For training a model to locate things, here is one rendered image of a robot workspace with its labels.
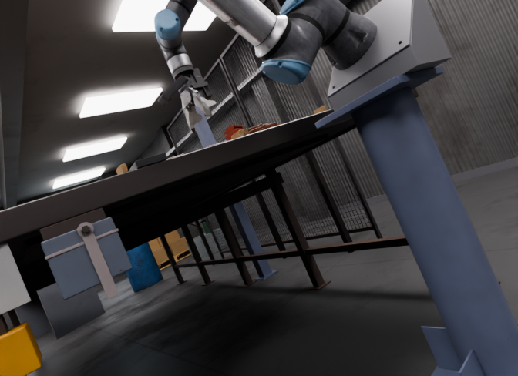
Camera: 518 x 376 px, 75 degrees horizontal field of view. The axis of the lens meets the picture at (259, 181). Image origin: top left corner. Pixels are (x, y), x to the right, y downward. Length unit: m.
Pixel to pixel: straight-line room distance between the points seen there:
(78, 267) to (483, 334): 0.97
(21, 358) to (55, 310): 4.95
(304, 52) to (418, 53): 0.26
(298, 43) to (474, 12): 3.19
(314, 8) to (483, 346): 0.96
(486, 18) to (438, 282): 3.17
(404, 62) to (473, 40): 3.08
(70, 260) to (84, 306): 5.08
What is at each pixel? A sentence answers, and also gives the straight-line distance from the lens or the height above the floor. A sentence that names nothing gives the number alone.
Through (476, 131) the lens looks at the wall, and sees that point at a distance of 4.03.
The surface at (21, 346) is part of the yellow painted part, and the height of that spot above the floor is 0.67.
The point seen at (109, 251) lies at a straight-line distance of 0.78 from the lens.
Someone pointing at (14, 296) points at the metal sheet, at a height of 0.76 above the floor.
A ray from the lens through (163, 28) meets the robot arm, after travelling 1.13.
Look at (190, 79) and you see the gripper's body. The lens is 1.21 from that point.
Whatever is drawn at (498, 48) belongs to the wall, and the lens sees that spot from 3.92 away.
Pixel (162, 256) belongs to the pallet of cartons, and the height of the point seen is 0.27.
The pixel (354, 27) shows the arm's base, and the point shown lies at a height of 1.04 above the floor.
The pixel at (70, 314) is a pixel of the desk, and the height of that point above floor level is 0.21.
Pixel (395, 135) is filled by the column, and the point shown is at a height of 0.74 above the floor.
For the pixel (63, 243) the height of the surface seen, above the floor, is 0.81.
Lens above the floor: 0.75
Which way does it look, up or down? 1 degrees up
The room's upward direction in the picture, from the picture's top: 23 degrees counter-clockwise
